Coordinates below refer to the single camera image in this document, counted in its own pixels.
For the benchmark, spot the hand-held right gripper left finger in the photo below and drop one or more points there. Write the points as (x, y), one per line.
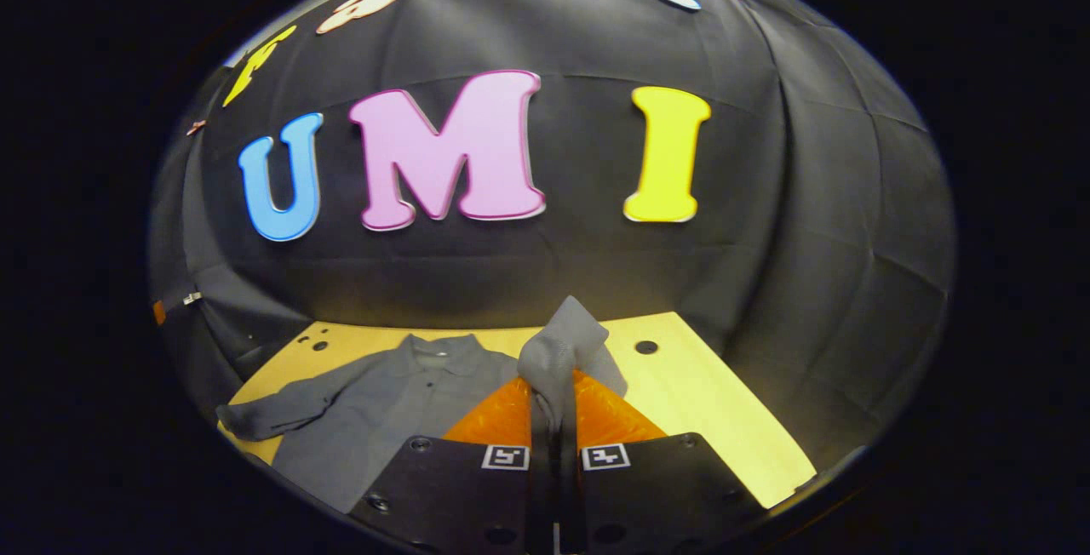
(543, 495)

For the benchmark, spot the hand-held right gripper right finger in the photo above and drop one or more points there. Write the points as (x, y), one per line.
(572, 495)

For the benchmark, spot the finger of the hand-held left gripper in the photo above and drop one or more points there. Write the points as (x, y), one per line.
(158, 312)

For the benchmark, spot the grey collared shirt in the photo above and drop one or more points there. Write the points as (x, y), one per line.
(383, 410)

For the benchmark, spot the small silver backdrop clip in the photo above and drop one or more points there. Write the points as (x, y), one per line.
(192, 298)

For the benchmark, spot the small orange backdrop clip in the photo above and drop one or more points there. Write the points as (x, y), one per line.
(196, 126)

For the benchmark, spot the black backdrop cloth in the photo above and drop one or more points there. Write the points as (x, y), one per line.
(553, 266)

